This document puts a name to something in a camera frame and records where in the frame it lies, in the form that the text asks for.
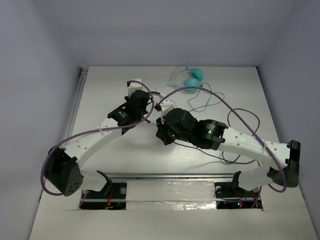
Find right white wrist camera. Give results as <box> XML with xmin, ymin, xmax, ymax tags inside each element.
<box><xmin>154</xmin><ymin>98</ymin><xmax>176</xmax><ymax>119</ymax></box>

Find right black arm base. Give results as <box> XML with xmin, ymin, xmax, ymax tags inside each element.
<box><xmin>213</xmin><ymin>182</ymin><xmax>263</xmax><ymax>210</ymax></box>

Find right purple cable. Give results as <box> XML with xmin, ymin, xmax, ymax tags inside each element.
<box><xmin>158</xmin><ymin>87</ymin><xmax>288</xmax><ymax>193</ymax></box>

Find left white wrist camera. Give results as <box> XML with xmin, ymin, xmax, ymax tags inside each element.
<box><xmin>127</xmin><ymin>78</ymin><xmax>143</xmax><ymax>97</ymax></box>

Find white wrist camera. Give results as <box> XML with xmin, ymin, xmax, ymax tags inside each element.
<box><xmin>127</xmin><ymin>78</ymin><xmax>143</xmax><ymax>97</ymax></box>
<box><xmin>154</xmin><ymin>98</ymin><xmax>176</xmax><ymax>119</ymax></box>

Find purple cable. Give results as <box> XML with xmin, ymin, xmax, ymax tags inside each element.
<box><xmin>158</xmin><ymin>87</ymin><xmax>288</xmax><ymax>193</ymax></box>
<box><xmin>41</xmin><ymin>79</ymin><xmax>155</xmax><ymax>196</ymax></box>

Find teal headphones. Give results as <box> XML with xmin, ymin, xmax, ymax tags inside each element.
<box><xmin>166</xmin><ymin>66</ymin><xmax>205</xmax><ymax>88</ymax></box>

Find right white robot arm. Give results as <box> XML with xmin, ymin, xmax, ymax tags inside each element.
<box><xmin>156</xmin><ymin>108</ymin><xmax>301</xmax><ymax>197</ymax></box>

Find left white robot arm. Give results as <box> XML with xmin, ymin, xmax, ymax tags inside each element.
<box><xmin>43</xmin><ymin>90</ymin><xmax>151</xmax><ymax>197</ymax></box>

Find aluminium rail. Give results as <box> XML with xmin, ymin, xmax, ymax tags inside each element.
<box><xmin>74</xmin><ymin>171</ymin><xmax>251</xmax><ymax>181</ymax></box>

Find black headphone cable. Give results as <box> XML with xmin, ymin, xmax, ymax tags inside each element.
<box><xmin>172</xmin><ymin>107</ymin><xmax>262</xmax><ymax>166</ymax></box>

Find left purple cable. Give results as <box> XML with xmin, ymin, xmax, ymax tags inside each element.
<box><xmin>41</xmin><ymin>79</ymin><xmax>155</xmax><ymax>196</ymax></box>

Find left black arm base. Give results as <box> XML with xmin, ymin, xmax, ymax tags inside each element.
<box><xmin>79</xmin><ymin>182</ymin><xmax>127</xmax><ymax>210</ymax></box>

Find blue thin headphone cable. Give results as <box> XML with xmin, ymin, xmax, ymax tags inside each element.
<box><xmin>187</xmin><ymin>82</ymin><xmax>226</xmax><ymax>113</ymax></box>

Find black and white headphones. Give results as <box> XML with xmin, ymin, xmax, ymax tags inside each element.
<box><xmin>148</xmin><ymin>89</ymin><xmax>165</xmax><ymax>102</ymax></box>

